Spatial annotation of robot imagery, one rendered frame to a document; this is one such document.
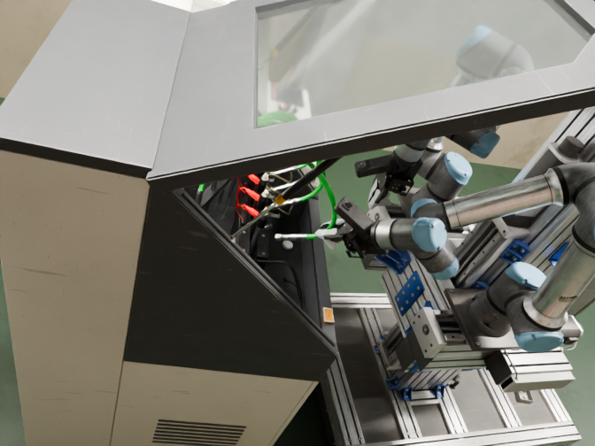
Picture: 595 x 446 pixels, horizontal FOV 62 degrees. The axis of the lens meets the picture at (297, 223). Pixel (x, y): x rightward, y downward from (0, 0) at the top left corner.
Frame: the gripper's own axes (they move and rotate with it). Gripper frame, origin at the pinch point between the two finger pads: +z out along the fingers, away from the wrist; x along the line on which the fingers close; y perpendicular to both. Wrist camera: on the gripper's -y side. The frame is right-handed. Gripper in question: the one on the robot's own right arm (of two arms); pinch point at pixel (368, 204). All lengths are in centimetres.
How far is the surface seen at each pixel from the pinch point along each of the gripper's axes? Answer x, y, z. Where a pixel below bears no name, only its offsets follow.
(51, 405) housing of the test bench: -35, -80, 76
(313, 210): 24.5, -5.6, 28.2
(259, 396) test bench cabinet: -35, -18, 57
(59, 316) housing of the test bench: -35, -77, 26
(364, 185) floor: 171, 80, 123
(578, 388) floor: 21, 195, 123
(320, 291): -12.8, -6.3, 28.2
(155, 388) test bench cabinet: -35, -51, 58
